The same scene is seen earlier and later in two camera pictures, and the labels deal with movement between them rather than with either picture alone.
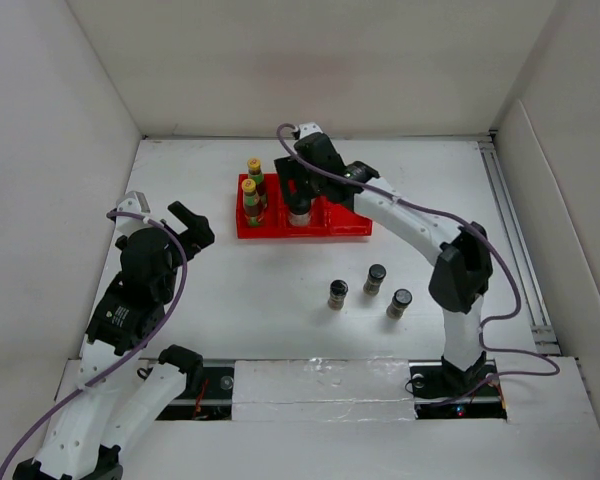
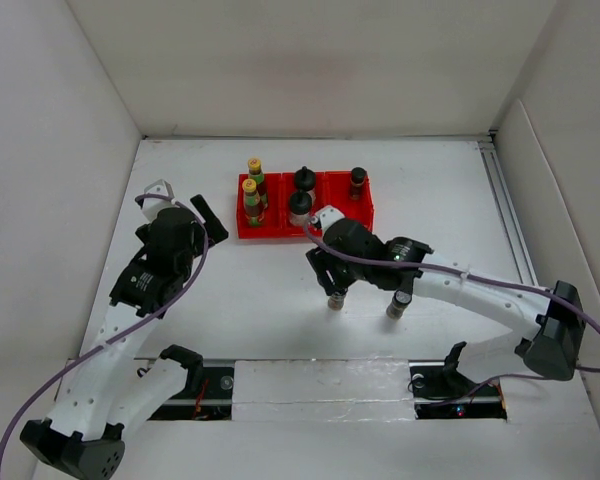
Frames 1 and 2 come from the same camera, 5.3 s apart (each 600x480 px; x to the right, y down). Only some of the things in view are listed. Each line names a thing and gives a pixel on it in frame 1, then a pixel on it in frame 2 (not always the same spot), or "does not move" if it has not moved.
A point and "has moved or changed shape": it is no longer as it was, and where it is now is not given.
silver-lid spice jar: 337,296 does not move
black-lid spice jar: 376,273 has moved or changed shape
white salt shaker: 299,211 does not move
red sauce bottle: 252,205 does not move
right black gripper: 287,170 → 321,260
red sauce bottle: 255,174 does not move
